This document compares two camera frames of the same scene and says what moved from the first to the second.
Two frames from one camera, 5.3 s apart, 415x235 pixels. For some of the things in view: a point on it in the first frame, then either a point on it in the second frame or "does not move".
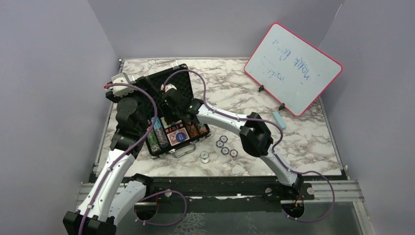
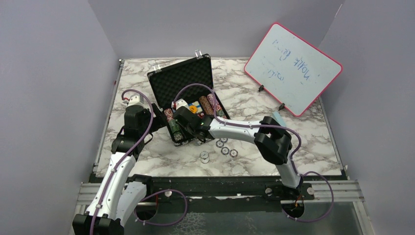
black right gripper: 165,110 → 186,133
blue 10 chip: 225,151 does not move
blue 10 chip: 233,153 does not move
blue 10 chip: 219,144 does not move
